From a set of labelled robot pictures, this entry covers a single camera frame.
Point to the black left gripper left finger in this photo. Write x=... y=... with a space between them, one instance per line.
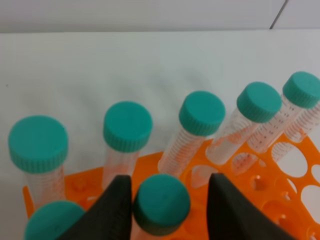
x=109 y=218

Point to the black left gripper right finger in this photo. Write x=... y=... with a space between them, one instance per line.
x=231 y=216

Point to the test tube with green cap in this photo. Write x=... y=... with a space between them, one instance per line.
x=161 y=205

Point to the row tube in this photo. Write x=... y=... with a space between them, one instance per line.
x=257 y=104
x=127 y=128
x=299 y=93
x=200 y=116
x=303 y=124
x=38 y=145

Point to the orange test tube rack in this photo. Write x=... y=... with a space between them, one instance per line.
x=275 y=193

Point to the front-left racked test tube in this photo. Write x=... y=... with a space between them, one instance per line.
x=50 y=221

